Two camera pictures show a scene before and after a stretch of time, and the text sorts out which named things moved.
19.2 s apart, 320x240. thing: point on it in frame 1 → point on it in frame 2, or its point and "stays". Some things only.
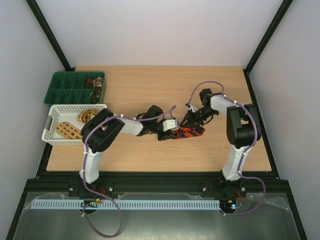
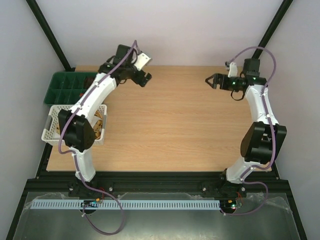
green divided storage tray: [76, 87] stays
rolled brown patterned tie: [88, 82] stays
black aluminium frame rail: [56, 182] stays
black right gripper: [191, 118] → [220, 81]
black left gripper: [168, 135] → [138, 80]
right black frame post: [264, 40] stays
